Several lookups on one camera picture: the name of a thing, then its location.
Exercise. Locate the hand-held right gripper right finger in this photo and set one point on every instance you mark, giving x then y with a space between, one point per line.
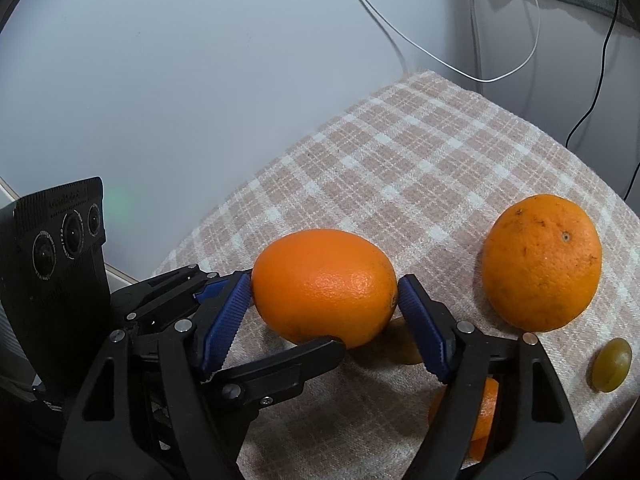
425 330

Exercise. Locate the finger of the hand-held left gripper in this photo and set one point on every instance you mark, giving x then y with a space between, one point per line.
295 365
165 285

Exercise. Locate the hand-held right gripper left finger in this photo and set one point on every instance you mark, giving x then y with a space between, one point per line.
226 320

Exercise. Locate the smooth orange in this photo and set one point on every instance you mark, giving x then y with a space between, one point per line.
325 285

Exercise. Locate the small tangerine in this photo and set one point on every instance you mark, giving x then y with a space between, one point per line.
488 410

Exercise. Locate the speckled orange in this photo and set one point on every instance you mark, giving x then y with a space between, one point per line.
542 262

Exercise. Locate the green grape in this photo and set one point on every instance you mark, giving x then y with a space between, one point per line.
401 349
611 365

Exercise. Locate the beige plaid cloth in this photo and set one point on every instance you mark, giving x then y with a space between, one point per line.
400 160

